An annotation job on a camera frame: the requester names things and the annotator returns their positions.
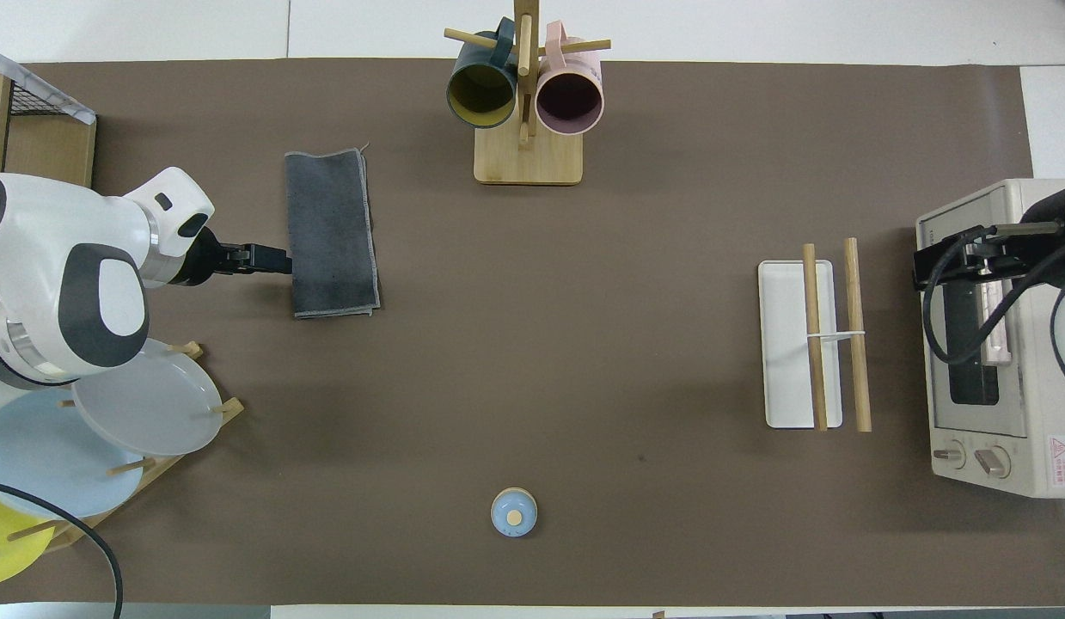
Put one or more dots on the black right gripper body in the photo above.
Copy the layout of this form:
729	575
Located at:
1048	211

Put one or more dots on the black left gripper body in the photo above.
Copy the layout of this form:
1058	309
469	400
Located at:
201	262

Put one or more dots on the purple and grey towel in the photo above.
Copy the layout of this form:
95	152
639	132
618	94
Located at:
330	232

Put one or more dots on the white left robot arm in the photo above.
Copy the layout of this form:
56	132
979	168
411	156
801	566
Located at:
51	232

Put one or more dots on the white towel rack wooden bars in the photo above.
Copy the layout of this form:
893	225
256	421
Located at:
786	344

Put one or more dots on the wooden plate rack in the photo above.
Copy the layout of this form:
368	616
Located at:
162	468

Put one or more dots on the grey plate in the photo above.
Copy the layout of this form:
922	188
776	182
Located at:
162	413

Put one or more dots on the cream toaster oven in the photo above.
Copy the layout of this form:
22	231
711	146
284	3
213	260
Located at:
962	430

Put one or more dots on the brown table mat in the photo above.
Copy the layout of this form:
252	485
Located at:
498	344

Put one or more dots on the light blue plate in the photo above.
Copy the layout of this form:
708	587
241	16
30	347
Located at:
42	456

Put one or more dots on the dark teal mug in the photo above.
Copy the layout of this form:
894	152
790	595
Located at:
482	94

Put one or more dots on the wooden mug tree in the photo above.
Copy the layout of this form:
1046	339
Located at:
528	163

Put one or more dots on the pink mug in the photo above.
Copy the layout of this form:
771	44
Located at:
569	99

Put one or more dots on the yellow plate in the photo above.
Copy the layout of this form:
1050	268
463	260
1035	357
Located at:
3	550

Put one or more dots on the small blue lidded jar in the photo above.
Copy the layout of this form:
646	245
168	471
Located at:
513	513

